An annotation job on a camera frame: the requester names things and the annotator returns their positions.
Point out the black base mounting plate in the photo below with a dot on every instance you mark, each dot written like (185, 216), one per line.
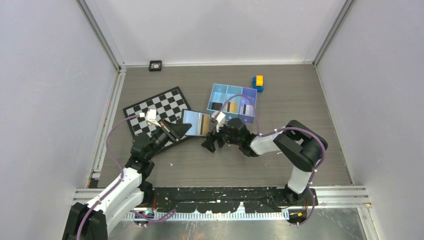
(219, 200)

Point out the purple bin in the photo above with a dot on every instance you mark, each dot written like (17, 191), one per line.
(250, 97)

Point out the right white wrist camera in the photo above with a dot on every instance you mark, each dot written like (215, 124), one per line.
(219, 118)

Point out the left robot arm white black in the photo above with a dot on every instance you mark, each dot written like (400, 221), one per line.
(95, 219)

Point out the black square item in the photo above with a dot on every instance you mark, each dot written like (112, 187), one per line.
(216, 106)

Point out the small black square box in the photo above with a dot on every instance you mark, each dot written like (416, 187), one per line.
(155, 66)

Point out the silver black striped credit card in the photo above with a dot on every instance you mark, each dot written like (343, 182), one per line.
(247, 110)

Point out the light blue bin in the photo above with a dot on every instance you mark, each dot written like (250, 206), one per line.
(218, 94)
(232, 96)

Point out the light blue bin middle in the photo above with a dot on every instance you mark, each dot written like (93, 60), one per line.
(232, 96)

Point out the blue yellow toy blocks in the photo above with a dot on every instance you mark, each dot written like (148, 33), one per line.
(258, 83)

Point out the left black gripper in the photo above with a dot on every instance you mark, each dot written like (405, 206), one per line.
(177, 130)

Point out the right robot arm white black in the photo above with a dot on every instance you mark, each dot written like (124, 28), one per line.
(302, 147)

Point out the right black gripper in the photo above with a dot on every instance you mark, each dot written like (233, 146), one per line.
(210, 138)

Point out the light blue bin left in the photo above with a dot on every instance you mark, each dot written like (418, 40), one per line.
(218, 94)

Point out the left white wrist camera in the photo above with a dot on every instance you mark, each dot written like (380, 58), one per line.
(150, 117)

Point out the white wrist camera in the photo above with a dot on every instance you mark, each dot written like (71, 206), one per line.
(219, 118)
(150, 117)

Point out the orange striped credit card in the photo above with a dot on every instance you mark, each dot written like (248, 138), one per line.
(231, 107)

